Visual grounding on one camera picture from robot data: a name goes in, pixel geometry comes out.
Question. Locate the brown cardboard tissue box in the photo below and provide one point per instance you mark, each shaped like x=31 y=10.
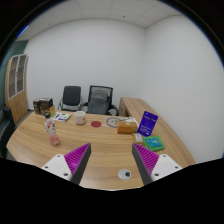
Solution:
x=126 y=127

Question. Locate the black brown boxes stack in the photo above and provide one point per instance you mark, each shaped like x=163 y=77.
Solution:
x=43 y=106

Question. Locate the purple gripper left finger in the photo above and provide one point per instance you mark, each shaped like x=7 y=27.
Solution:
x=71 y=166

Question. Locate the wooden glass-door cabinet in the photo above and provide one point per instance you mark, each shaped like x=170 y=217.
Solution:
x=15 y=86

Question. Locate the green box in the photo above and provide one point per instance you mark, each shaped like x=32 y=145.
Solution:
x=153 y=143

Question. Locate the black office chair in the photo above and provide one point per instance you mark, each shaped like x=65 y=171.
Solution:
x=71 y=98

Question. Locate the purple standing card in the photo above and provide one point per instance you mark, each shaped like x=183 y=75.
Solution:
x=147 y=124

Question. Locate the desk cable grommet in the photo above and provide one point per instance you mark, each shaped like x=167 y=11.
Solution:
x=124 y=174

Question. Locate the clear plastic water bottle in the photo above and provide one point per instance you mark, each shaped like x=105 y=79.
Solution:
x=51 y=130

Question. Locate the grey mesh office chair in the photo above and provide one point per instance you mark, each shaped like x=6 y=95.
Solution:
x=100 y=101

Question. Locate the red round coaster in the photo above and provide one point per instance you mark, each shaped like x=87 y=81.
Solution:
x=96 y=124

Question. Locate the small yellow packet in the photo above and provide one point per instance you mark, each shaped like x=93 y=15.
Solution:
x=138 y=138

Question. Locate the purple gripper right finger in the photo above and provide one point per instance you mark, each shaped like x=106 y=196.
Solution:
x=152 y=166

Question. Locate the white ceramic mug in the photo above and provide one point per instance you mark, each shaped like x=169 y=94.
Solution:
x=80 y=117

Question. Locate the dark armchair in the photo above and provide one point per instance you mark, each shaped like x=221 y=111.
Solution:
x=7 y=127

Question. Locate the white green leaflet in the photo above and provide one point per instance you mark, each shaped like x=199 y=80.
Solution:
x=58 y=116

